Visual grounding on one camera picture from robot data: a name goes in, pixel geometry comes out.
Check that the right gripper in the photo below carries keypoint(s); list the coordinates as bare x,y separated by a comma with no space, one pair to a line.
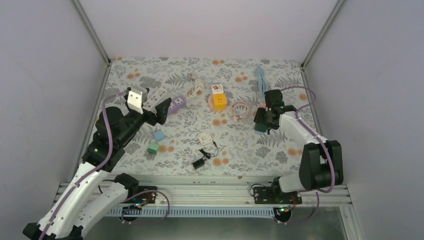
258,118

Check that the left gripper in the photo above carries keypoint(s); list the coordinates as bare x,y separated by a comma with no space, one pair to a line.
161,114

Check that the blue cube socket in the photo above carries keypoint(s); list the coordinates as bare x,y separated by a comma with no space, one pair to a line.
159,135

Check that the yellow cube socket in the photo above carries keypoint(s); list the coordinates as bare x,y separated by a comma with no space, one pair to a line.
219,102

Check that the white cube socket with sticker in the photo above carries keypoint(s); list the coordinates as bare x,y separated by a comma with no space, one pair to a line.
217,89

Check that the black power adapter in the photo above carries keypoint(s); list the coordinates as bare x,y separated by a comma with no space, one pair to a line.
205,156

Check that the dark green cube socket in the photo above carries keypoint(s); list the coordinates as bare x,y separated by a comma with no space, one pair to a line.
260,128

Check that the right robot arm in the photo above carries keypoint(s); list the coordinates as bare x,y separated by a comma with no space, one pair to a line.
321,163

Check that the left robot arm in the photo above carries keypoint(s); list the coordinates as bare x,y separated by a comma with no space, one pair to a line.
71,218

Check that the white power strip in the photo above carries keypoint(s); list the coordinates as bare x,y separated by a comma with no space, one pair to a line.
156,98

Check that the purple power strip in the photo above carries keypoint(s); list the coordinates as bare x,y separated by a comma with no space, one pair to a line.
176,104

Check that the light green cube socket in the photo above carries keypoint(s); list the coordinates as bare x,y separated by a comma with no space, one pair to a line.
153,148

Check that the pink round power socket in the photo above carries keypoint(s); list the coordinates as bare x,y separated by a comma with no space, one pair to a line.
211,105

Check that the white cube adapter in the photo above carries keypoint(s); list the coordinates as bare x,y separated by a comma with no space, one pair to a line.
205,138

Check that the floral table mat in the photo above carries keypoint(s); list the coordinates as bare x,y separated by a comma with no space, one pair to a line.
241,151

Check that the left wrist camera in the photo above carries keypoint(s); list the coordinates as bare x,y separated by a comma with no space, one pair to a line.
136,97

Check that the aluminium rail base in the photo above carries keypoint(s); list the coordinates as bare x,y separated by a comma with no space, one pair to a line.
223,196

